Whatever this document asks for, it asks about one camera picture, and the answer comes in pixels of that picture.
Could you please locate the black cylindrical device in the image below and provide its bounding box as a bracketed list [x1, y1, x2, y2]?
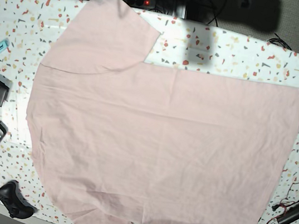
[276, 191, 299, 224]

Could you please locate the power strip with red light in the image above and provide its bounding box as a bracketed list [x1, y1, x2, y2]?
[126, 0, 156, 9]

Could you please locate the black game controller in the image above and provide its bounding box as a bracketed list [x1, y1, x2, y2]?
[0, 180, 37, 220]

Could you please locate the pink T-shirt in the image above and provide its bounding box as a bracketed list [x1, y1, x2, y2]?
[27, 0, 299, 224]

